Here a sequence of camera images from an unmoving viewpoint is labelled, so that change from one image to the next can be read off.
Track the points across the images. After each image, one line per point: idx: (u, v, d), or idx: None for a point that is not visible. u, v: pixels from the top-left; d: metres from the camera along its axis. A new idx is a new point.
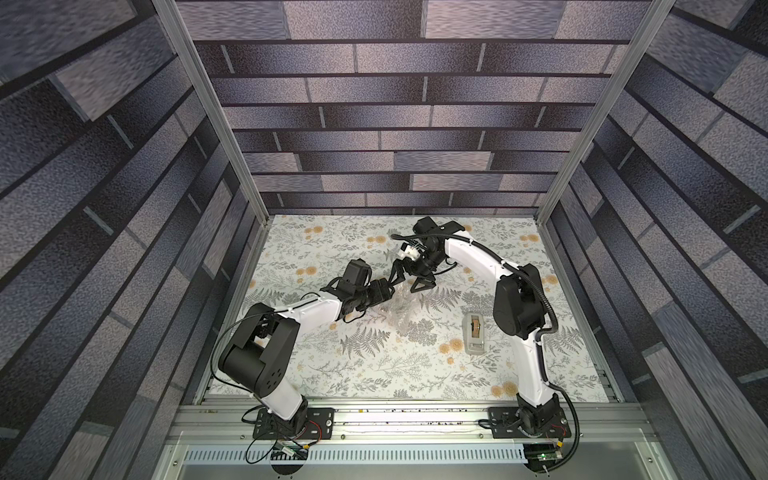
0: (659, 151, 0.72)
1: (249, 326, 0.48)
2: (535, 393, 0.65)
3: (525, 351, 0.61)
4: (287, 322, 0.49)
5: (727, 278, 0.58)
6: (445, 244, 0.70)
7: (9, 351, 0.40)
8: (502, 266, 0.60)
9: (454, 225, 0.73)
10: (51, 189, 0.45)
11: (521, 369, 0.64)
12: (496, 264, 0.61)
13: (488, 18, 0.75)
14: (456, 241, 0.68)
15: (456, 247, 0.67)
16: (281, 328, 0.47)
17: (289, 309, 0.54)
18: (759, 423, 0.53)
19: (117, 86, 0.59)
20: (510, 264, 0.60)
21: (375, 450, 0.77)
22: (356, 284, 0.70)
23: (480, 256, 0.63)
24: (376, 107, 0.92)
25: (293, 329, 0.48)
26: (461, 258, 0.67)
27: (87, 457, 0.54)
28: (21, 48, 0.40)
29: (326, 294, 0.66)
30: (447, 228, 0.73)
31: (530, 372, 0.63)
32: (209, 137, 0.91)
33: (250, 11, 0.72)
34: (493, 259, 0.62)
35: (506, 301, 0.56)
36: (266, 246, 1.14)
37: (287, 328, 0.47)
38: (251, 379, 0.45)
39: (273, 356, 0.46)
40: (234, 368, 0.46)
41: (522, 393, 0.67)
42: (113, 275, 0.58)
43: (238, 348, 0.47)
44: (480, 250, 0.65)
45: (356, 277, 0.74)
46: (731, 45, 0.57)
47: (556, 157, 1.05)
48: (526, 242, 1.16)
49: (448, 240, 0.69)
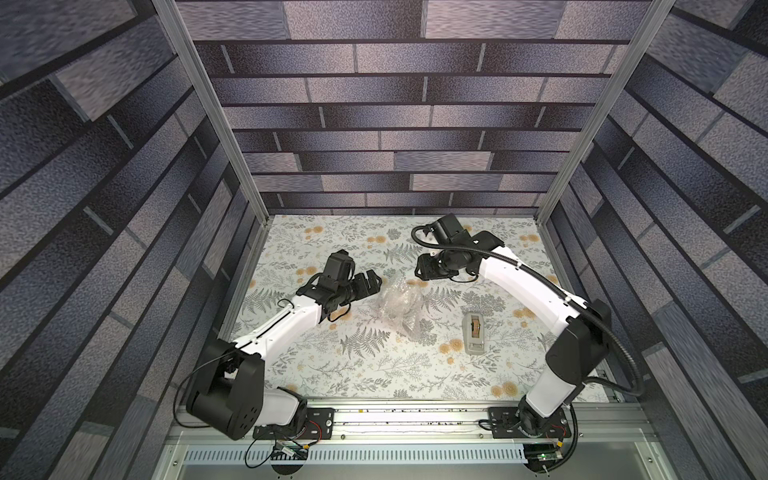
0: (659, 151, 0.72)
1: (207, 367, 0.43)
2: (547, 409, 0.62)
3: (560, 388, 0.55)
4: (253, 359, 0.44)
5: (727, 278, 0.58)
6: (482, 267, 0.57)
7: (9, 351, 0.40)
8: (565, 303, 0.48)
9: (492, 239, 0.59)
10: (51, 189, 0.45)
11: (541, 389, 0.60)
12: (556, 298, 0.49)
13: (488, 18, 0.75)
14: (503, 264, 0.55)
15: (502, 273, 0.54)
16: (242, 368, 0.42)
17: (254, 338, 0.48)
18: (759, 423, 0.53)
19: (117, 86, 0.59)
20: (577, 302, 0.48)
21: (375, 450, 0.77)
22: (338, 279, 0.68)
23: (533, 285, 0.51)
24: (375, 107, 0.92)
25: (257, 366, 0.43)
26: (506, 286, 0.55)
27: (87, 457, 0.54)
28: (22, 49, 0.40)
29: (303, 299, 0.60)
30: (482, 241, 0.59)
31: (553, 400, 0.59)
32: (209, 136, 0.91)
33: (250, 11, 0.72)
34: (553, 293, 0.49)
35: (571, 347, 0.45)
36: (266, 246, 1.14)
37: (251, 366, 0.43)
38: (222, 424, 0.42)
39: (240, 398, 0.42)
40: (201, 412, 0.43)
41: (529, 400, 0.65)
42: (113, 276, 0.58)
43: (200, 394, 0.43)
44: (533, 277, 0.52)
45: (338, 272, 0.69)
46: (731, 45, 0.57)
47: (556, 157, 1.05)
48: (526, 242, 1.16)
49: (491, 261, 0.56)
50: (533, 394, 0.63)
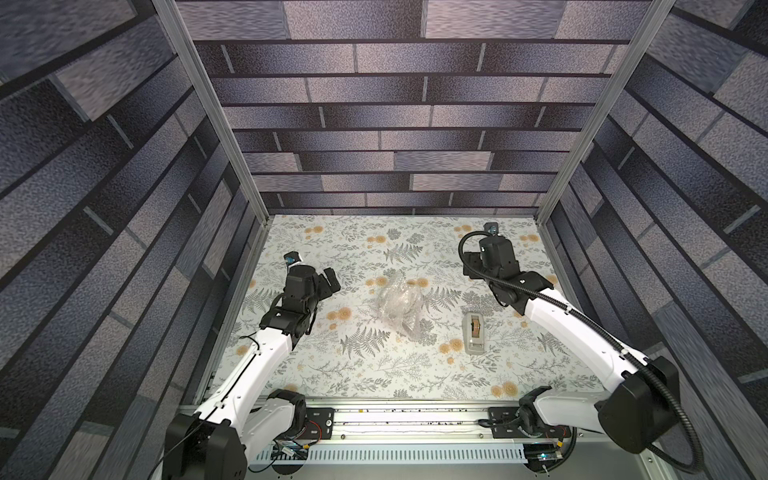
0: (659, 151, 0.72)
1: (176, 449, 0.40)
2: (552, 418, 0.61)
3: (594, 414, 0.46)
4: (223, 430, 0.40)
5: (727, 278, 0.58)
6: (530, 309, 0.55)
7: (9, 351, 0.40)
8: (622, 356, 0.44)
9: (540, 282, 0.57)
10: (51, 189, 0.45)
11: (565, 403, 0.56)
12: (612, 351, 0.45)
13: (488, 18, 0.75)
14: (556, 310, 0.52)
15: (557, 320, 0.51)
16: (213, 442, 0.39)
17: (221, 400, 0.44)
18: (759, 423, 0.53)
19: (117, 86, 0.59)
20: (635, 356, 0.44)
21: (375, 450, 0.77)
22: (304, 297, 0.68)
23: (588, 335, 0.47)
24: (376, 107, 0.92)
25: (229, 436, 0.40)
26: (559, 333, 0.51)
27: (87, 457, 0.54)
28: (22, 49, 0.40)
29: (269, 336, 0.54)
30: (530, 281, 0.58)
31: (571, 417, 0.55)
32: (209, 136, 0.91)
33: (250, 11, 0.72)
34: (609, 346, 0.45)
35: (628, 406, 0.40)
36: (266, 246, 1.14)
37: (222, 438, 0.39)
38: None
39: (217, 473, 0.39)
40: None
41: (538, 403, 0.63)
42: (113, 275, 0.58)
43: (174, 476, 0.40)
44: (588, 329, 0.48)
45: (302, 291, 0.63)
46: (731, 45, 0.57)
47: (556, 157, 1.05)
48: (526, 242, 1.16)
49: (541, 304, 0.53)
50: (545, 399, 0.62)
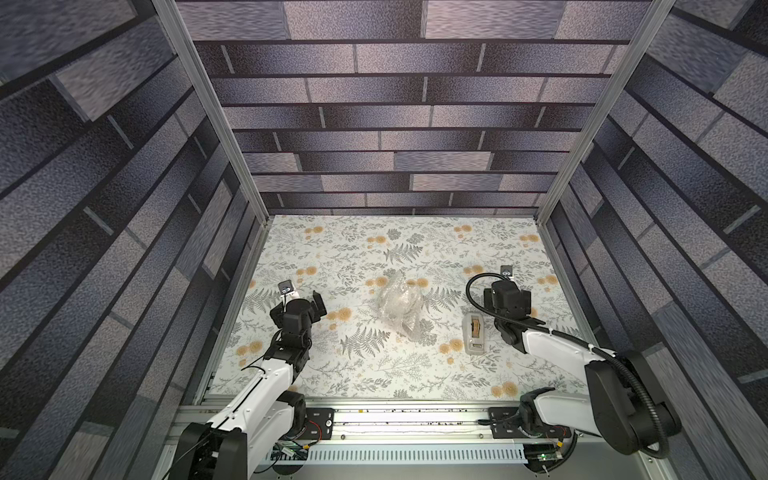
0: (659, 152, 0.72)
1: (185, 460, 0.41)
2: (550, 416, 0.61)
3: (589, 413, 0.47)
4: (233, 436, 0.42)
5: (728, 279, 0.57)
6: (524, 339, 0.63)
7: (9, 351, 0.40)
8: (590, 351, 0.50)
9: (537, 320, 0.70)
10: (51, 189, 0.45)
11: (566, 401, 0.56)
12: (583, 350, 0.51)
13: (488, 18, 0.75)
14: (538, 334, 0.60)
15: (541, 341, 0.59)
16: (223, 447, 0.41)
17: (231, 413, 0.47)
18: (759, 423, 0.53)
19: (117, 86, 0.59)
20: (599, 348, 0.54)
21: (375, 450, 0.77)
22: (302, 330, 0.68)
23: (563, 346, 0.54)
24: (376, 107, 0.92)
25: (240, 442, 0.42)
26: (547, 354, 0.58)
27: (87, 457, 0.54)
28: (22, 49, 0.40)
29: (272, 365, 0.59)
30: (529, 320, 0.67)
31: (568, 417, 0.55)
32: (209, 136, 0.91)
33: (250, 11, 0.72)
34: (580, 346, 0.52)
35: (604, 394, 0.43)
36: (266, 246, 1.14)
37: (232, 443, 0.41)
38: None
39: None
40: None
41: (539, 401, 0.63)
42: (113, 275, 0.58)
43: None
44: (563, 340, 0.55)
45: (299, 326, 0.67)
46: (730, 45, 0.57)
47: (556, 157, 1.05)
48: (526, 242, 1.16)
49: (532, 334, 0.61)
50: (546, 399, 0.62)
